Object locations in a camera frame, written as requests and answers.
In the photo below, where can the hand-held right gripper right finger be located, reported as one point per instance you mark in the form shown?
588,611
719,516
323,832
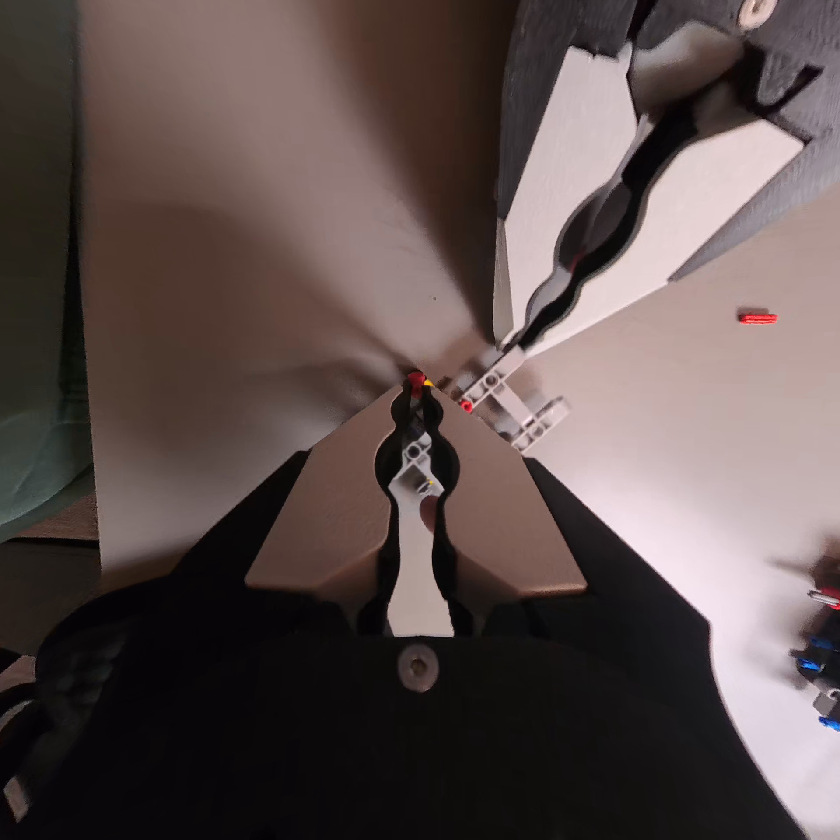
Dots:
512,525

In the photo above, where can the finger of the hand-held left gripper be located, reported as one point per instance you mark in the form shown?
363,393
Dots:
715,177
564,151

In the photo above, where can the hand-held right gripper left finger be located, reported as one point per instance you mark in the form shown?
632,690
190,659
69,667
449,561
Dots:
321,518

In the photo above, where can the small multicoloured lego assembly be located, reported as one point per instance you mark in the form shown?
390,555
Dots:
413,459

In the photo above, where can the red ribbed lego pin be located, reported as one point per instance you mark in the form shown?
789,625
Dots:
758,318

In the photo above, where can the black lego vehicle model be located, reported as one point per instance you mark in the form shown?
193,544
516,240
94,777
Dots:
817,663

